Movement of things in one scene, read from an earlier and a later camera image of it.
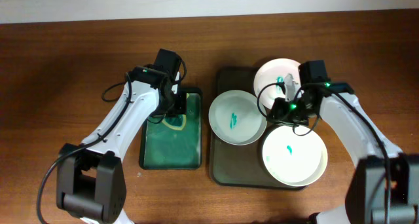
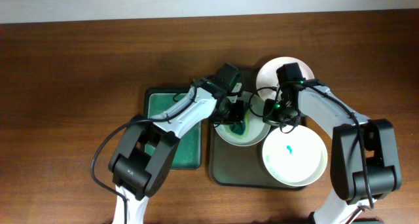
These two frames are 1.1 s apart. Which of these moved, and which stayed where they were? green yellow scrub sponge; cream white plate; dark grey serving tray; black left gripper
Moved: black left gripper; green yellow scrub sponge
Stayed: cream white plate; dark grey serving tray
